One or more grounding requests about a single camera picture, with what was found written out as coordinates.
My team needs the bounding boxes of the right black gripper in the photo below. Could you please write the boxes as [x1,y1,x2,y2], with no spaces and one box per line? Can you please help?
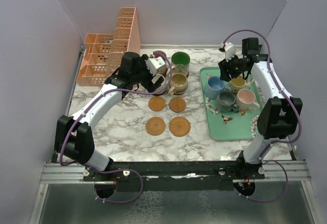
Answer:
[218,52,247,82]

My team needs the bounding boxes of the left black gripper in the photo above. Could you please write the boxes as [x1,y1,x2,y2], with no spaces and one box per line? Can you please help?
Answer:
[131,55,164,93]

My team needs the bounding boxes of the light blue mug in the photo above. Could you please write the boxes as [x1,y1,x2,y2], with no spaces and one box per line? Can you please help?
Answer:
[204,76,231,100]

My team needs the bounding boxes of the red pink mug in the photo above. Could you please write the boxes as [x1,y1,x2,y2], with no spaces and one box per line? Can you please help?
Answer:
[153,51,168,77]

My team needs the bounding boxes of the white cream mug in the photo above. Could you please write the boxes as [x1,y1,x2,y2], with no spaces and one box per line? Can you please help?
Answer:
[152,74,167,96]

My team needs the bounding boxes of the peach mesh file organizer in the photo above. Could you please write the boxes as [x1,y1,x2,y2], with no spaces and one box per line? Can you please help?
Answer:
[77,7,141,87]

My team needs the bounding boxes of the light wooden coaster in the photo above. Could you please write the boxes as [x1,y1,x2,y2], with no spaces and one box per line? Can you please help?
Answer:
[169,97,186,113]
[148,96,166,111]

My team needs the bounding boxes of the beige speckled mug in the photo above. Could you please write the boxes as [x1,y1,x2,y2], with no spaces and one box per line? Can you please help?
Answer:
[168,73,189,96]

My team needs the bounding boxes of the green mug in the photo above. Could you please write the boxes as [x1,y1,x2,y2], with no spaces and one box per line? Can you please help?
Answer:
[171,52,191,77]

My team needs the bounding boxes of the light wooden front coaster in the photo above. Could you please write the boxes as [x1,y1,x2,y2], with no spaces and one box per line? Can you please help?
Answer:
[169,97,186,113]

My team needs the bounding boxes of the mint green tray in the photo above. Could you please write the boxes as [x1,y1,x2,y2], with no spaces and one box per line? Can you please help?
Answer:
[199,67,262,141]

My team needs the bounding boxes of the woven rattan coaster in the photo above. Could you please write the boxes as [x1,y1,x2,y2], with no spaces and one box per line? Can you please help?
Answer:
[146,117,166,136]
[169,116,191,137]

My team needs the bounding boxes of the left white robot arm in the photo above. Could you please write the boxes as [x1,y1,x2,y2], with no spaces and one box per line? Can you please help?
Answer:
[54,51,171,181]

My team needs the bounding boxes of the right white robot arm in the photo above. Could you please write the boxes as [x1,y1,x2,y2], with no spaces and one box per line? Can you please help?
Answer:
[219,38,303,179]

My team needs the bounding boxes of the yellow mug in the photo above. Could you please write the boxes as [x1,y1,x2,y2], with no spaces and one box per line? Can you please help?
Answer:
[228,76,251,93]

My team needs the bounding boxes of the grey mug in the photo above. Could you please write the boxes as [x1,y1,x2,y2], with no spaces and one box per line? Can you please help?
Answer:
[215,91,236,113]

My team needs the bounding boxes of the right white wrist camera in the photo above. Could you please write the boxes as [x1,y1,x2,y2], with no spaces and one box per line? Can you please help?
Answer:
[219,42,236,62]

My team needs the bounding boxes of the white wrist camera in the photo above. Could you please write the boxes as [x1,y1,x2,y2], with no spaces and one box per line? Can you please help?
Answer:
[219,42,236,62]
[146,53,167,76]

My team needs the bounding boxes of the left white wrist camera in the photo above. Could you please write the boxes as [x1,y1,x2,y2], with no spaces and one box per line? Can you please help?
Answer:
[146,53,167,76]

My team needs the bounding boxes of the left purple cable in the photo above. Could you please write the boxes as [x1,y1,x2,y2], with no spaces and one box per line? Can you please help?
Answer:
[60,51,173,205]

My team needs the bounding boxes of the purple cable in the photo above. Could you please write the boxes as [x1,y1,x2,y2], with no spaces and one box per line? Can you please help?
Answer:
[222,29,303,203]
[60,51,173,205]

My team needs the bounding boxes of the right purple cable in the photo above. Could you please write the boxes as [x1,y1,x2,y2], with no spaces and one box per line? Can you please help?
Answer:
[222,29,303,203]

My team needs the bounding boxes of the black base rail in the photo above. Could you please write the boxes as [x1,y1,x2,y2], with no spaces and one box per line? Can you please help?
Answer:
[83,157,265,192]

